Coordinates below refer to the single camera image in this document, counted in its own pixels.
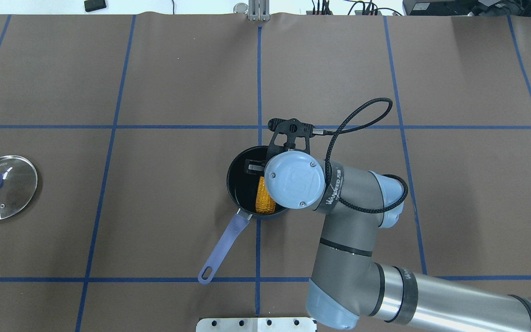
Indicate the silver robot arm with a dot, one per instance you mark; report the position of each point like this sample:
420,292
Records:
347,284

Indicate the yellow corn cob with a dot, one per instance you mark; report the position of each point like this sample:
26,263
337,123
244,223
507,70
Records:
264,204

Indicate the white pedestal column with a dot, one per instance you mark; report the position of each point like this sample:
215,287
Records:
256,324

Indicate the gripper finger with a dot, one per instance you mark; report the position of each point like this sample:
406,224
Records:
255,167

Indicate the glass lid blue knob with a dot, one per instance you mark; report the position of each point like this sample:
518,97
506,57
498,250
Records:
18,183

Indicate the blue saucepan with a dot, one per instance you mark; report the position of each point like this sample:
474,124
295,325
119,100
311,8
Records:
242,189

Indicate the aluminium frame post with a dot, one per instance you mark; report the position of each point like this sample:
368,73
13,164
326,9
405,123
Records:
259,10

